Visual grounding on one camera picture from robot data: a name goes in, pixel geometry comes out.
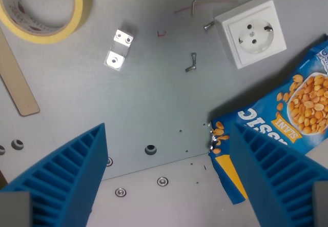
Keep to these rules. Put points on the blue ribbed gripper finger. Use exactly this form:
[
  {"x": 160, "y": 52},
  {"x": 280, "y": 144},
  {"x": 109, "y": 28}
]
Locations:
[
  {"x": 64, "y": 175},
  {"x": 276, "y": 175}
]

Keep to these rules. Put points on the round head table screw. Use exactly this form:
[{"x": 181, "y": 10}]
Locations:
[
  {"x": 109, "y": 161},
  {"x": 120, "y": 192},
  {"x": 162, "y": 181}
]

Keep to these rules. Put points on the blue peanut snack bag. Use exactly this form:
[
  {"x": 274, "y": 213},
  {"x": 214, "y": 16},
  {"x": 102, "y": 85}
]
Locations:
[{"x": 294, "y": 104}]

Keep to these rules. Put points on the flat wooden stick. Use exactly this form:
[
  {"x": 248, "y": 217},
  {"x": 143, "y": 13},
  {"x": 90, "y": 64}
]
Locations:
[{"x": 16, "y": 78}]

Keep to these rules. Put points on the small metal bolt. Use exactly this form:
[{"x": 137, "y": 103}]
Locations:
[
  {"x": 209, "y": 26},
  {"x": 194, "y": 59},
  {"x": 189, "y": 68}
]

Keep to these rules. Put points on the yellow masking tape roll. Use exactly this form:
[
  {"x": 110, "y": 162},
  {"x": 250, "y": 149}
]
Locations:
[{"x": 78, "y": 14}]

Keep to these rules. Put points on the metal hex allen key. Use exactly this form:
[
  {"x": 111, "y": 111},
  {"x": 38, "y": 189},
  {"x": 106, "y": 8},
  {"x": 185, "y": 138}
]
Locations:
[{"x": 205, "y": 2}]

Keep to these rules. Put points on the metal angle bracket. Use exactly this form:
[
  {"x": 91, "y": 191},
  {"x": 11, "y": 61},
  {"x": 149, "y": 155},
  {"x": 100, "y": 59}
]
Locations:
[{"x": 119, "y": 48}]

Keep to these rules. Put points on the white electrical wall socket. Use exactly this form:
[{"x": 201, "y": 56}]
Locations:
[{"x": 252, "y": 33}]

